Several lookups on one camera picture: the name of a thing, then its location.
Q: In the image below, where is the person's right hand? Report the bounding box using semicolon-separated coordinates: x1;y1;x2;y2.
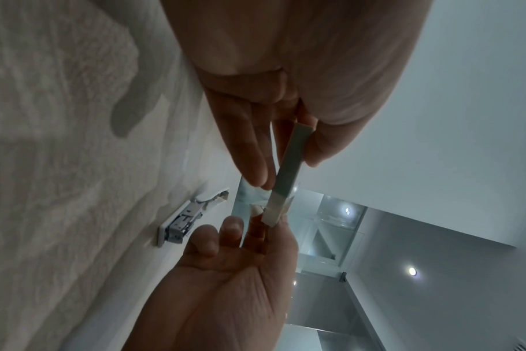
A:
124;203;300;351

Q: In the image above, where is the person's left hand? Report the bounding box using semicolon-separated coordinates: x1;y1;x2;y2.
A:
160;0;434;191

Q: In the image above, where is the pastel printed staples box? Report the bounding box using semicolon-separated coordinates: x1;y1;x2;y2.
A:
262;123;314;228

